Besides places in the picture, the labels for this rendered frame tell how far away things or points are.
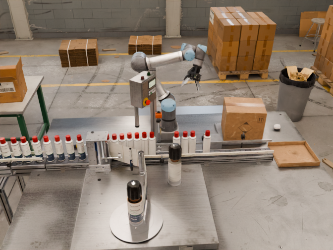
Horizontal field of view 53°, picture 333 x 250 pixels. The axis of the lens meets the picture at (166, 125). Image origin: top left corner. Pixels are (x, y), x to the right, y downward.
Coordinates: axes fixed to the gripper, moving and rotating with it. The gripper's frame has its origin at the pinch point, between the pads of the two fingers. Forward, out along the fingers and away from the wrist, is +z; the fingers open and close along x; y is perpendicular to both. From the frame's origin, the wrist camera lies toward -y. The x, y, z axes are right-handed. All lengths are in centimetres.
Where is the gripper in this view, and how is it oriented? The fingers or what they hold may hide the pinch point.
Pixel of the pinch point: (189, 89)
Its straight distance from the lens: 270.0
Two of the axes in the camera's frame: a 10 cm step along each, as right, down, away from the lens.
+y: 3.0, 3.3, -8.9
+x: 9.2, 1.5, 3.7
